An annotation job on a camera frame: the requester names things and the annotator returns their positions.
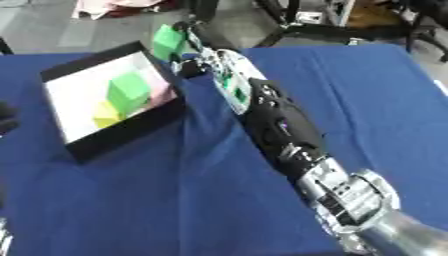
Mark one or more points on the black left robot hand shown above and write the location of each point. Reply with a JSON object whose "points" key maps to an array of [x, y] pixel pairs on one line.
{"points": [[7, 116]]}

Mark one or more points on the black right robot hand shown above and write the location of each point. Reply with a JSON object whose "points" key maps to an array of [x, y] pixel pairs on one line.
{"points": [[191, 70]]}

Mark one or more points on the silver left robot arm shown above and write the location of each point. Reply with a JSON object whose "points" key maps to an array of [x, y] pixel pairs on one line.
{"points": [[4, 238]]}

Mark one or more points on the silver and black right robot arm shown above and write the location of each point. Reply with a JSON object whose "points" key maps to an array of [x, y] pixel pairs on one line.
{"points": [[280, 123]]}

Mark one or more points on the black box with white inside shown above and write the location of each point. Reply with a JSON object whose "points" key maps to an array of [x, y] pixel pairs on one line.
{"points": [[125, 131]]}

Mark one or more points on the pink block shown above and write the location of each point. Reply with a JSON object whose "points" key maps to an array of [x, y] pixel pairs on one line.
{"points": [[163, 90]]}

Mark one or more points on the large green block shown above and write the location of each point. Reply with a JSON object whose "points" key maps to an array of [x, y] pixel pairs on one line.
{"points": [[128, 91]]}

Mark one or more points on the pink cloth bundle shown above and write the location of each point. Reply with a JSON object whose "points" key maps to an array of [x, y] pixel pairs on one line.
{"points": [[119, 7]]}

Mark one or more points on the yellow block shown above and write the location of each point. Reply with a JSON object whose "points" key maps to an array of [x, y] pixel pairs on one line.
{"points": [[107, 116]]}

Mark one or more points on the black tripod stand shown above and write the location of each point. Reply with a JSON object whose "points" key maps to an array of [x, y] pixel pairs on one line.
{"points": [[303, 28]]}

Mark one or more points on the black chair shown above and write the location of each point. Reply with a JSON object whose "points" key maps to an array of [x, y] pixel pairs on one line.
{"points": [[429, 23]]}

